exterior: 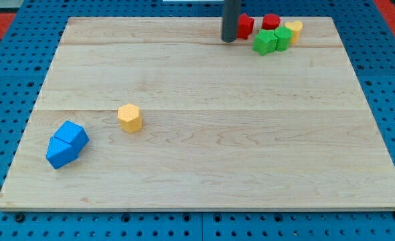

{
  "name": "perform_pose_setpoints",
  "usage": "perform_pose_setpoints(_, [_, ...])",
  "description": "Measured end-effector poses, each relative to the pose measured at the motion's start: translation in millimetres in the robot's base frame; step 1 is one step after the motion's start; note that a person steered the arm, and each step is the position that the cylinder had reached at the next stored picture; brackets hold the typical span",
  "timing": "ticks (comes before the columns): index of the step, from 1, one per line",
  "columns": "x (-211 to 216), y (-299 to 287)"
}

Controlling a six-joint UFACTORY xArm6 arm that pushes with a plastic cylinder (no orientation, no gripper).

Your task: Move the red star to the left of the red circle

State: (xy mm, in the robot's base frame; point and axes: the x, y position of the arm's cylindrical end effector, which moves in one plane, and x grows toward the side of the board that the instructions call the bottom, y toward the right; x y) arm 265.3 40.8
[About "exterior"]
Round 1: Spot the green cylinder block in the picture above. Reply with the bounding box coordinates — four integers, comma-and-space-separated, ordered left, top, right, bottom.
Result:
274, 27, 293, 52

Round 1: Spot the yellow heart block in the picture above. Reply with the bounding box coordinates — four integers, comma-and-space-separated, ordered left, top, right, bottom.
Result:
284, 20, 303, 44

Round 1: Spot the blue cube block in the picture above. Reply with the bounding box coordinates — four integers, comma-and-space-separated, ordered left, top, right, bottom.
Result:
54, 120, 89, 153

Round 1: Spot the red star block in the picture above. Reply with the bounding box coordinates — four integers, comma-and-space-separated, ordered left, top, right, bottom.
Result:
237, 13, 254, 39

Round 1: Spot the yellow hexagon block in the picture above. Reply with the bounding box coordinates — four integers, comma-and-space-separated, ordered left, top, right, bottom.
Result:
117, 104, 143, 133

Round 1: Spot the blue triangular block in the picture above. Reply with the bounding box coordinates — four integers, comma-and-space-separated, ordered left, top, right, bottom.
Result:
46, 137, 79, 169

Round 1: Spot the red cylinder block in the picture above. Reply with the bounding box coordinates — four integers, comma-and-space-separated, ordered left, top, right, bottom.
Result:
261, 13, 281, 30

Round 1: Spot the green star block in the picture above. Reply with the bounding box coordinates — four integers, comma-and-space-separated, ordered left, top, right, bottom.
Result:
252, 29, 278, 56

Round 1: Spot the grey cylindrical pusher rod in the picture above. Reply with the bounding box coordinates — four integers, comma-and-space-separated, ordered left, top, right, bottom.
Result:
220, 0, 241, 43

